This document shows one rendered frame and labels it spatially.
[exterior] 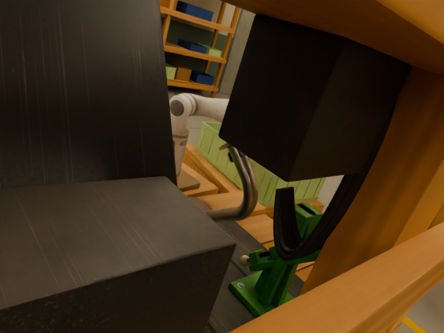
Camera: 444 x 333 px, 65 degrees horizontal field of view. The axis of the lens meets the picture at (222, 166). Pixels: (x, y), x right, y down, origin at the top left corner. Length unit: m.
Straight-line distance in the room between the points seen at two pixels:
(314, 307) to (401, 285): 0.14
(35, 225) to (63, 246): 0.04
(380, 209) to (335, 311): 0.22
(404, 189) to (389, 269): 0.11
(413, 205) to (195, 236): 0.29
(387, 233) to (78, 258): 0.39
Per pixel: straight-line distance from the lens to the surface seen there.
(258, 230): 1.22
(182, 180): 1.41
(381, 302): 0.41
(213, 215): 0.82
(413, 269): 0.51
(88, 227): 0.41
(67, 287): 0.34
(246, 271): 0.99
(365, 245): 0.56
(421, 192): 0.52
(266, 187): 1.56
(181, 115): 1.31
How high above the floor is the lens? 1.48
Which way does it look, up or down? 22 degrees down
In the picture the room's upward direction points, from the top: 18 degrees clockwise
